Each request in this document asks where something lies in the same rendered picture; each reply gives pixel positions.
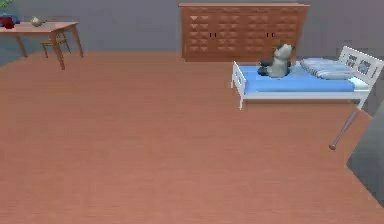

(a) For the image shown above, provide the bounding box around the brown wooden sideboard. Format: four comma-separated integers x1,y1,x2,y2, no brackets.
178,2,311,63

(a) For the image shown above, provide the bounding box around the grey teddy bear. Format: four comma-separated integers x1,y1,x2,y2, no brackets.
256,43,296,79

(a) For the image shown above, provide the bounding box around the white bed with blue mattress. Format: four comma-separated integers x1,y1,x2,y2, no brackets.
230,45,384,111

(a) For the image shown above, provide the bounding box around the pale blue striped pillow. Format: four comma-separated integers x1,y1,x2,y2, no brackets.
299,57,358,81

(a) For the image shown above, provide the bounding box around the wooden chair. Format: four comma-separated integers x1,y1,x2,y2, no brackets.
40,32,72,59

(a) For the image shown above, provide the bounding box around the brown baseball bat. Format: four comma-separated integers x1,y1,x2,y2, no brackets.
328,107,362,151

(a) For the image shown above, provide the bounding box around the brown wooden table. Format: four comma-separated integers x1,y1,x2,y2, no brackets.
0,21,85,71

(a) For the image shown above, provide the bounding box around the blue object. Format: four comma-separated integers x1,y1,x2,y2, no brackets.
0,12,21,25

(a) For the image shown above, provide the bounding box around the dark red pot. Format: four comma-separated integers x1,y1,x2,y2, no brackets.
0,16,16,30

